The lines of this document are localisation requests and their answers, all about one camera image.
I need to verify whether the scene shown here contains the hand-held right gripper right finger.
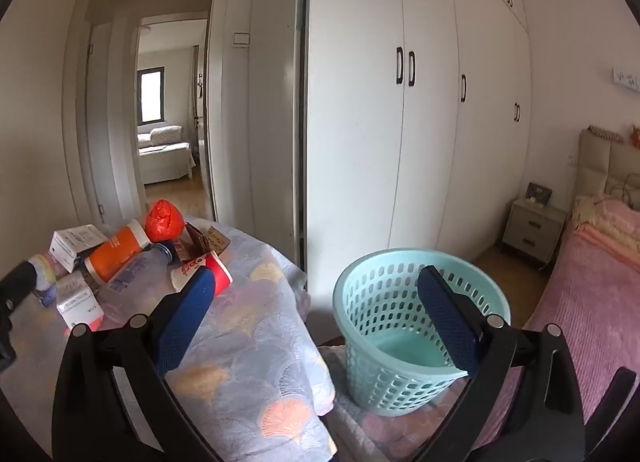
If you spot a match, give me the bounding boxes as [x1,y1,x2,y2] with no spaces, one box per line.
[415,265,586,462]

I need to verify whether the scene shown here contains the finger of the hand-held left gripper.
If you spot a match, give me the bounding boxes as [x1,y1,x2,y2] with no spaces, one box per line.
[0,261,40,372]

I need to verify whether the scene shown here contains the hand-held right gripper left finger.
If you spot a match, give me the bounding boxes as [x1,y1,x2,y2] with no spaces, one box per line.
[51,267,223,462]

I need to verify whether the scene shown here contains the teal plastic basket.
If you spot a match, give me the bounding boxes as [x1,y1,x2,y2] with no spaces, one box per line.
[332,248,512,417]

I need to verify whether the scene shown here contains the orange paper cup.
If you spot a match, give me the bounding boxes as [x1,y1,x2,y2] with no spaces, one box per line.
[84,220,151,284]

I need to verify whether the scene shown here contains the red paper cup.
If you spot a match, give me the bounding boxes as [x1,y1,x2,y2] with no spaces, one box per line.
[171,250,233,299]

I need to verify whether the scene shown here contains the clear plastic bottle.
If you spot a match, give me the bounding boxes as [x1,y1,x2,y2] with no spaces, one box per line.
[97,241,176,304]

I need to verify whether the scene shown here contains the white cardboard box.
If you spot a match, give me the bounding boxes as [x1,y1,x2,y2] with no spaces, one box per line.
[49,224,108,273]
[56,287,105,330]

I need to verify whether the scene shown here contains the brown cardboard box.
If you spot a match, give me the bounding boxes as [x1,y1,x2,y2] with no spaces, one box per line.
[172,223,211,263]

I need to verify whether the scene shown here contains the kraft paper tag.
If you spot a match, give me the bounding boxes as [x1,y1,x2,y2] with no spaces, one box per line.
[205,226,231,258]

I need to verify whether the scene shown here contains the orange plastic bag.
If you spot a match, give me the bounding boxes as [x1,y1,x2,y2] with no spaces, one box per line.
[144,199,185,244]

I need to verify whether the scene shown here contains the beige nightstand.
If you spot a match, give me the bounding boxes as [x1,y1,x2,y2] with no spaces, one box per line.
[501,197,568,265]

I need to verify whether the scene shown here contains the pink patterned stool cover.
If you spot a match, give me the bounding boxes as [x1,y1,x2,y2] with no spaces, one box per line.
[317,342,526,462]

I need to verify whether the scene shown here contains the pink bed blanket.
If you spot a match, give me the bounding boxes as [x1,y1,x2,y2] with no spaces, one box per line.
[520,222,640,435]

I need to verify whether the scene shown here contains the white sofa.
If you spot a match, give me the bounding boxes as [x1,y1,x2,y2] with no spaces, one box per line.
[137,125,196,185]

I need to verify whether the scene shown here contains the folded yellow pink quilt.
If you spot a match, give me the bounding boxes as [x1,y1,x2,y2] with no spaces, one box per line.
[572,193,640,263]

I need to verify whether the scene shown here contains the white wardrobe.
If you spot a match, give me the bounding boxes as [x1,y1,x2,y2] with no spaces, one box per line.
[306,0,532,273]

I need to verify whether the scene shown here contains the beige padded headboard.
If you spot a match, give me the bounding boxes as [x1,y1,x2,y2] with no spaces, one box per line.
[577,128,640,203]

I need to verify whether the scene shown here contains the white door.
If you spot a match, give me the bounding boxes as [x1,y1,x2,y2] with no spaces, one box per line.
[248,0,308,270]

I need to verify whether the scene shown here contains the dark framed window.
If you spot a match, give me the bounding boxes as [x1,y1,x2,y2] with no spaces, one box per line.
[139,67,166,124]

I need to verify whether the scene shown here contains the small picture frame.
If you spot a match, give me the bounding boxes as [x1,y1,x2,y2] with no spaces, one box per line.
[525,182,553,205]

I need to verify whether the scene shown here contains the white paper wall note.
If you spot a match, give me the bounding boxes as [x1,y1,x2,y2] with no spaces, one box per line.
[612,66,640,88]

